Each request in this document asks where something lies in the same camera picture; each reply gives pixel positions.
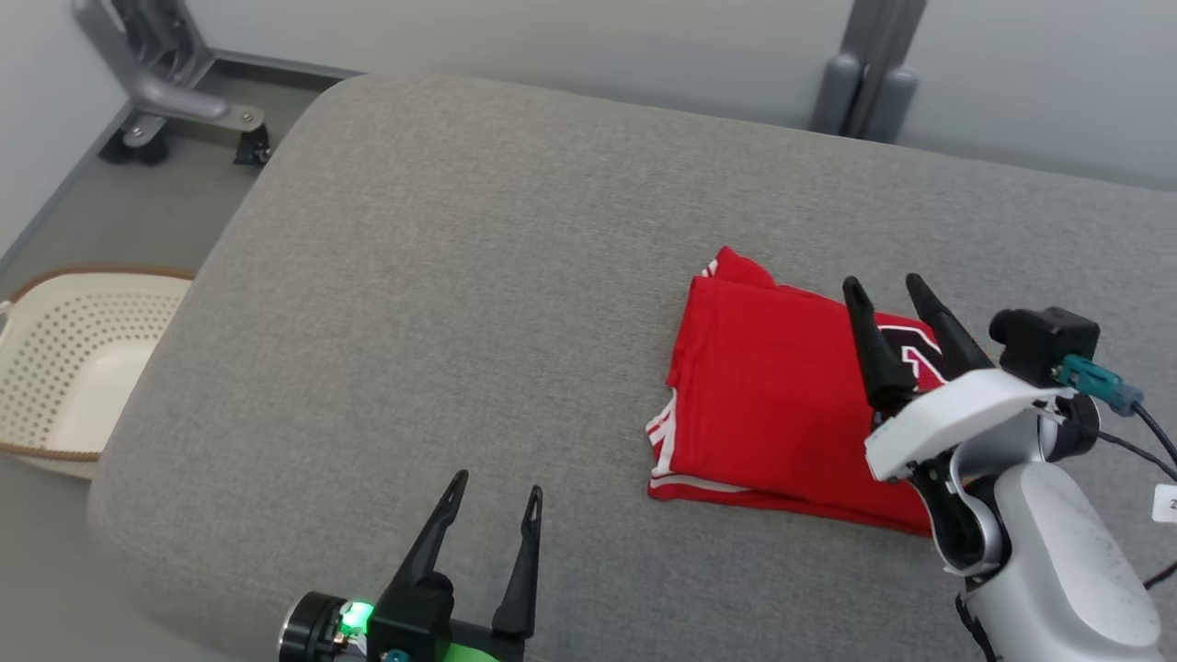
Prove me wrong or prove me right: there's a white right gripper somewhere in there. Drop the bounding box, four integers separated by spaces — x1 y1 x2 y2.
841 272 1101 485

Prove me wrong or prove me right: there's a red white basketball jersey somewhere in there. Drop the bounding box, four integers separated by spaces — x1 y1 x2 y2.
646 245 959 538

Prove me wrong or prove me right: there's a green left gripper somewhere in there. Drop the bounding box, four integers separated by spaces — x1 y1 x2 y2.
280 470 545 662

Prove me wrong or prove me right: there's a cream perforated laundry basket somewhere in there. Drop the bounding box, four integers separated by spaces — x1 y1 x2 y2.
0 266 197 482

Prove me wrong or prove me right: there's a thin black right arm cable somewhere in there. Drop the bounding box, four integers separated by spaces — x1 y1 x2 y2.
1096 403 1177 591

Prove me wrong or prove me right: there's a grey fabric sofa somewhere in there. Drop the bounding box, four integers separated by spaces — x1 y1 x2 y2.
87 74 1177 662

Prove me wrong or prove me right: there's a teal right camera cable connector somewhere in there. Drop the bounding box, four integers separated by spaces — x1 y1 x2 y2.
1057 354 1147 417

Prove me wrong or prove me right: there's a grey metal rack frame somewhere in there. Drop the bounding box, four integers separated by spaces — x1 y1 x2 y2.
72 0 269 148

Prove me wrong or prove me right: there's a grey partition post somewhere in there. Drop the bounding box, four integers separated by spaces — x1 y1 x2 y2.
809 0 928 144

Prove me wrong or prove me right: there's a black caster wheel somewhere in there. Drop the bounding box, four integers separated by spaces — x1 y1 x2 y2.
98 127 169 167
234 123 273 168

